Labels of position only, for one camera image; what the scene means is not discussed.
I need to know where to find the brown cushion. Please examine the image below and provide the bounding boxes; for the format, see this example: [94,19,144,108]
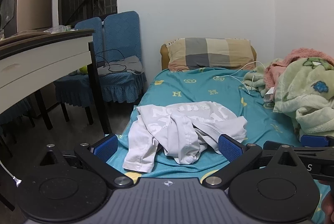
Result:
[160,41,257,71]

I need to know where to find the grey cloth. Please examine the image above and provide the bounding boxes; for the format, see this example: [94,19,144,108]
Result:
[98,55,145,76]

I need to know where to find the white printed t-shirt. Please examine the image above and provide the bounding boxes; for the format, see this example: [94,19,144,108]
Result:
[123,101,248,173]

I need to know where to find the white plug cable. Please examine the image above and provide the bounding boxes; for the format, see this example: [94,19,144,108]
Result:
[0,159,23,188]

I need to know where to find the white table with black legs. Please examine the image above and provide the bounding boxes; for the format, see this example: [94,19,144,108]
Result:
[0,29,113,136]

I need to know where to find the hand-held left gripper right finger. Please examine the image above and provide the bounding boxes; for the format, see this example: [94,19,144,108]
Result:
[202,134,300,189]

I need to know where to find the green fleece blanket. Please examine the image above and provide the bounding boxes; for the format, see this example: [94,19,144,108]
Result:
[243,57,334,136]

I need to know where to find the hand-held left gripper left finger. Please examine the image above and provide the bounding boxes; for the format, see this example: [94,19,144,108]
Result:
[39,133,133,188]

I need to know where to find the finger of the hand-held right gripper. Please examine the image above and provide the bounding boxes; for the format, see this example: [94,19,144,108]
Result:
[263,140,334,160]
[300,135,334,148]

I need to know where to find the clear plastic bag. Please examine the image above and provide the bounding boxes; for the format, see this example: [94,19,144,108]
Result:
[43,25,69,33]

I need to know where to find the brown refrigerator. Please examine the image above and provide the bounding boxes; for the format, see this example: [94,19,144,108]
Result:
[0,0,54,37]

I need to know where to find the pink fleece blanket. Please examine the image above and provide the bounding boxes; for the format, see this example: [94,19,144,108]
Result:
[263,48,334,92]

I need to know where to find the white charging cable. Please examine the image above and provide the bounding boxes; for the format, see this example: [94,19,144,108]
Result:
[213,61,265,95]

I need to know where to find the person's right hand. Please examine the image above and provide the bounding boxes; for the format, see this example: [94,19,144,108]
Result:
[320,180,334,224]

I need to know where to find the dark wooden chair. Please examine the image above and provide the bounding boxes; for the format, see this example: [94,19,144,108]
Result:
[0,99,35,211]

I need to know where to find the black charger cable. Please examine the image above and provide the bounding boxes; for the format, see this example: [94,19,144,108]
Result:
[95,49,128,73]

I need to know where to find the plaid pillow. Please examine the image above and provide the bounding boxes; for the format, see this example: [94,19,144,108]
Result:
[167,37,255,72]

